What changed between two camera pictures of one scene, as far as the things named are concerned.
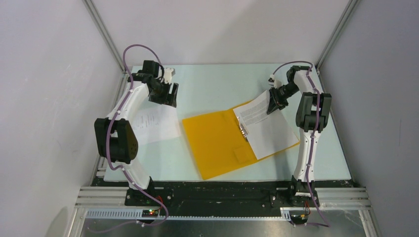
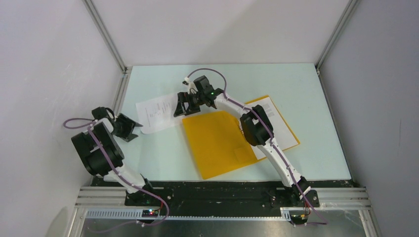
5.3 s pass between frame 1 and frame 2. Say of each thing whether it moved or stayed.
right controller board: stayed
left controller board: stayed
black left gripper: moved
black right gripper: moved
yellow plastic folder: stayed
